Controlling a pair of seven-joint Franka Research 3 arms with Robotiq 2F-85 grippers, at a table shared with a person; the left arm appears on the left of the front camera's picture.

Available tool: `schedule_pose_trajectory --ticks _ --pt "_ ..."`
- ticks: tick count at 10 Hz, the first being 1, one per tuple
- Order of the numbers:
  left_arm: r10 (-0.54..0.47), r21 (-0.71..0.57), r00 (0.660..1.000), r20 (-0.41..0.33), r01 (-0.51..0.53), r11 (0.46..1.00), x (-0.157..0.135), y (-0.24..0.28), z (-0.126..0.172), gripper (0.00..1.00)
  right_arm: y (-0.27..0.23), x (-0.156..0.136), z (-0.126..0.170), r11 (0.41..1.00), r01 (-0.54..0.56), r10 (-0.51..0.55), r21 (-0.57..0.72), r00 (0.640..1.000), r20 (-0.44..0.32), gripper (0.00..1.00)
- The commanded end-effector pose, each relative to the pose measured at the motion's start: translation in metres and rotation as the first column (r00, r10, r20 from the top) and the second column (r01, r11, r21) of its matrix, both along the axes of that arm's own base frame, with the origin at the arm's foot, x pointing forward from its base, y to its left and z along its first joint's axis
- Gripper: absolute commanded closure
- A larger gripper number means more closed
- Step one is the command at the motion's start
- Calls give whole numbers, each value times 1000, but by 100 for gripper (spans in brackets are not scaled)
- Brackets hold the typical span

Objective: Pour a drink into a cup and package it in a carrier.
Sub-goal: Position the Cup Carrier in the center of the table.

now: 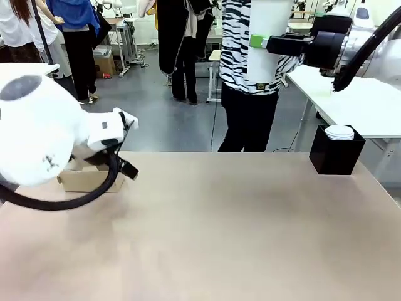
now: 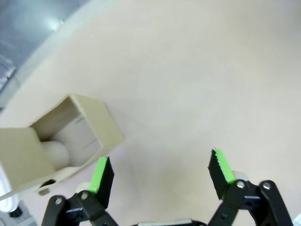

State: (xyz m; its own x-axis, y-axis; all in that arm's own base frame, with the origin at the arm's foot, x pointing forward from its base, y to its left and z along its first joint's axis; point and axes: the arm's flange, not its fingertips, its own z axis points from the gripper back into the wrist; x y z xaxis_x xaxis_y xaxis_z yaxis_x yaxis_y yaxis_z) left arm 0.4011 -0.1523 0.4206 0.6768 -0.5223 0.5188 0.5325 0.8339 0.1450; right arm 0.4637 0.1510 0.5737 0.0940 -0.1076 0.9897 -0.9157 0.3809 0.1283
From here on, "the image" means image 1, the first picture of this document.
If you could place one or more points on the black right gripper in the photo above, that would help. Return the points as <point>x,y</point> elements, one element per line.
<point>313,47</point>

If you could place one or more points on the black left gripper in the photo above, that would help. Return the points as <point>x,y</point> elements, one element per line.
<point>97,160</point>

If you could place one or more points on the tall white paper cup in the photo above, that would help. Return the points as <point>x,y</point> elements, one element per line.
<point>266,62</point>

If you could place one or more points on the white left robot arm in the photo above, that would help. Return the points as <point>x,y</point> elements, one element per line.
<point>31,135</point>

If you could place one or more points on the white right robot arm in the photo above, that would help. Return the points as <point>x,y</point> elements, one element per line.
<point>372,47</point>

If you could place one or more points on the brown cardboard cup carrier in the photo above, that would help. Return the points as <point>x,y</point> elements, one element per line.
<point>87,182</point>

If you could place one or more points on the black square cup holder box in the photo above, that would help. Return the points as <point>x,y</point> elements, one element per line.
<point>336,156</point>

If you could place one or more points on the small white stool table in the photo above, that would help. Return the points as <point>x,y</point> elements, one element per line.
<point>214,56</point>

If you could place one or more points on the person in zebra-striped hoodie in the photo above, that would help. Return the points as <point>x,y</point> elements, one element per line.
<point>247,94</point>

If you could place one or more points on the person in black clothes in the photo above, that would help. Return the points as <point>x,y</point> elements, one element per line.
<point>181,47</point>

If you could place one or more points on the brown cardboard box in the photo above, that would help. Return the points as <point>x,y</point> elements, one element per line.
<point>105,64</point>

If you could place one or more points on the large white table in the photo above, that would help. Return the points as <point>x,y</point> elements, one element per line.
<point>360,103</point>

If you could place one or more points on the stack of white cups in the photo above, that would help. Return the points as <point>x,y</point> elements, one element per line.
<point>340,133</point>

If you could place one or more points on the metal-legged background table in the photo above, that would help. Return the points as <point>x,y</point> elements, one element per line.
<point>125,31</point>

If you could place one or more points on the figure in blue top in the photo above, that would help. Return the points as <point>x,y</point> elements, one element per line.
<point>78,47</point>

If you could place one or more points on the white side table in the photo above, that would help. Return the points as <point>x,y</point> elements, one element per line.
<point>22,69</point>

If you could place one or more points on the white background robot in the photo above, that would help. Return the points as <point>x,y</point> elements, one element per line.
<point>111,4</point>

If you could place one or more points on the black stand pole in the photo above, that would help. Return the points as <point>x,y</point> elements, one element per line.
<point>42,31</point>

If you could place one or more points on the red-haired person in white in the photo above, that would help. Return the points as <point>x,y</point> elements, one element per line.
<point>12,28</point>

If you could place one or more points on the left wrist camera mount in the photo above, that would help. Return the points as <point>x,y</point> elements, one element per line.
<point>127,120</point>

